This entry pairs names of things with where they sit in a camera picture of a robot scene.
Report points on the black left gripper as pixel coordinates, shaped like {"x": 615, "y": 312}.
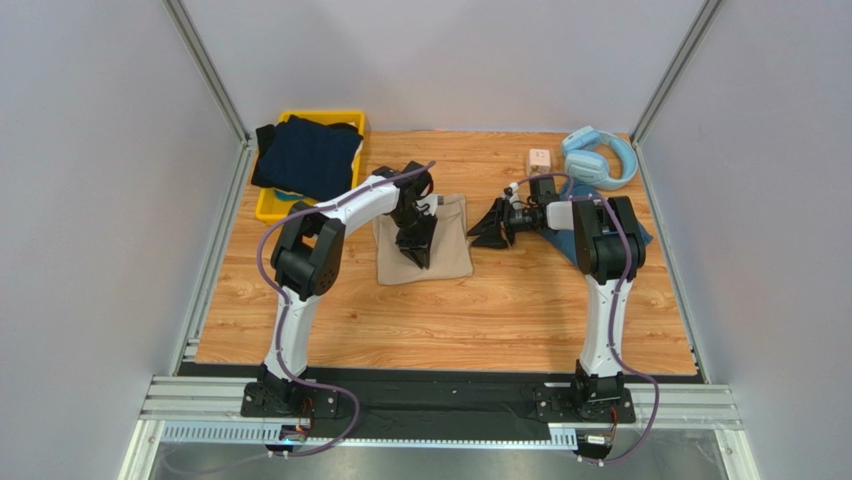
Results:
{"x": 421, "y": 241}

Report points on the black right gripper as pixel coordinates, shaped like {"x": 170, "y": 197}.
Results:
{"x": 505, "y": 221}

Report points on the beige t-shirt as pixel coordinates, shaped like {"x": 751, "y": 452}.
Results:
{"x": 450, "y": 256}

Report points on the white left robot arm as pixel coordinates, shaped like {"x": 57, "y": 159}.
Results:
{"x": 306, "y": 261}

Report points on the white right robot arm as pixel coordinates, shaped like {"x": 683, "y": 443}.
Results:
{"x": 609, "y": 252}

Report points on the teal folded t-shirt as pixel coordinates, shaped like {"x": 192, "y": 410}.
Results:
{"x": 564, "y": 240}

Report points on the small pink cube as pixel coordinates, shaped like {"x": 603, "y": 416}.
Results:
{"x": 539, "y": 161}

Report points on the light blue headphones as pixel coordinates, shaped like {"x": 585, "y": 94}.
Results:
{"x": 584, "y": 163}

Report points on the navy blue t-shirt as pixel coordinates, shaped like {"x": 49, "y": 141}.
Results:
{"x": 307, "y": 158}

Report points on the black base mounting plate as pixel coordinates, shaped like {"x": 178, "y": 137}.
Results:
{"x": 436, "y": 405}

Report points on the right aluminium corner post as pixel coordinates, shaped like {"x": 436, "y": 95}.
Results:
{"x": 683, "y": 54}

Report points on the aluminium corner post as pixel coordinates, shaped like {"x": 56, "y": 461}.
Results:
{"x": 182, "y": 20}
{"x": 683, "y": 54}

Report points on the left aluminium corner post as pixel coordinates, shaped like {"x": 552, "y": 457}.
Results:
{"x": 182, "y": 20}

